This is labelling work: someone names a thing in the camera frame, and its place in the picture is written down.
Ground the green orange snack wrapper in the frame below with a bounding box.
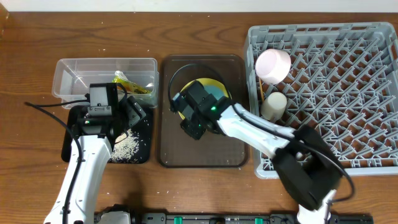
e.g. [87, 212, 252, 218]
[113, 70, 152, 94]

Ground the white bowl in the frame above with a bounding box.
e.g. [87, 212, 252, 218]
[254, 49, 291, 85]

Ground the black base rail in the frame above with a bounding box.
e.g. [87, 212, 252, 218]
[93, 205, 374, 224]

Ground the white cup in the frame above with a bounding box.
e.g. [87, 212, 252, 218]
[261, 92, 287, 121]

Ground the clear plastic bin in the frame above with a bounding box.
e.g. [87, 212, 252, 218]
[52, 58, 159, 108]

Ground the light blue bowl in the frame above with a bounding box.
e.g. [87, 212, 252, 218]
[204, 85, 228, 100]

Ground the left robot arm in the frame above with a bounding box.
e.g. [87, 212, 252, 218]
[44, 96, 146, 223]

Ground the rice pile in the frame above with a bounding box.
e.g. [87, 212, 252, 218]
[108, 129, 147, 164]

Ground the wooden chopstick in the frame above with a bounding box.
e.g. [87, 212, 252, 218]
[259, 78, 265, 103]

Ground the black waste tray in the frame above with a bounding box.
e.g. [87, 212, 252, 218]
[61, 105, 153, 164]

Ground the dark brown serving tray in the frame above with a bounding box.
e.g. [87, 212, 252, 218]
[157, 55, 249, 168]

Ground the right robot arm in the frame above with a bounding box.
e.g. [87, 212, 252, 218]
[169, 80, 344, 223]

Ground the grey plastic dishwasher rack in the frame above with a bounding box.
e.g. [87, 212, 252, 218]
[244, 22, 397, 176]

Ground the yellow plate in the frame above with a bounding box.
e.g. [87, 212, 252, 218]
[196, 78, 228, 94]

